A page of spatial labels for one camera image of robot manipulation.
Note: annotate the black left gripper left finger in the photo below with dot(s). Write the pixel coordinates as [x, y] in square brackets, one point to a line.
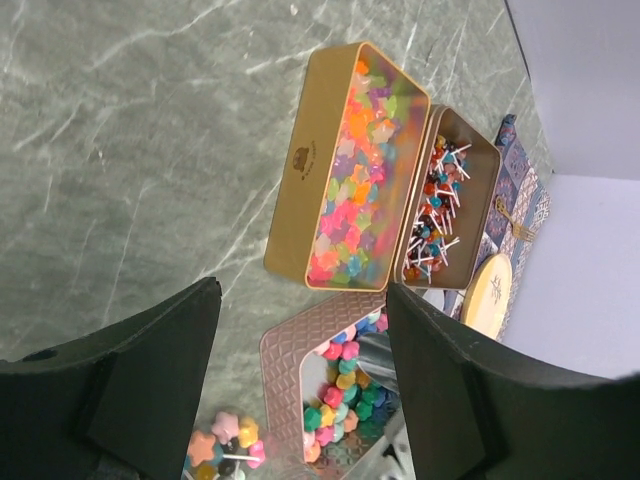
[120, 401]

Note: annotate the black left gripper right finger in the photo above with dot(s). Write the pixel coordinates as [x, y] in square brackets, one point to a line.
[477, 409]

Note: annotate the silver metal scoop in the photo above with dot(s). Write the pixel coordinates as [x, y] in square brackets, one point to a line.
[376, 360]

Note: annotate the pink tin of star candies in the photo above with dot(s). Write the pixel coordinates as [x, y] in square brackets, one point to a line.
[331, 419]

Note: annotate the gold tin of gummy candies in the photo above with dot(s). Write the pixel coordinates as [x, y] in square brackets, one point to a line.
[354, 151]

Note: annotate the cream and orange plate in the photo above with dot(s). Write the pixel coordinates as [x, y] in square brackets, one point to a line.
[486, 299]

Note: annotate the clear glass jar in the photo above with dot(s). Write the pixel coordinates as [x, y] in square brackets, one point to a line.
[229, 444]

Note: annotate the gold fork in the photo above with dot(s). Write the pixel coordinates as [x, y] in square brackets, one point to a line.
[519, 231]

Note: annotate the patterned blue cloth mat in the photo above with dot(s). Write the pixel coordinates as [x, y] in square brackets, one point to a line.
[526, 200]

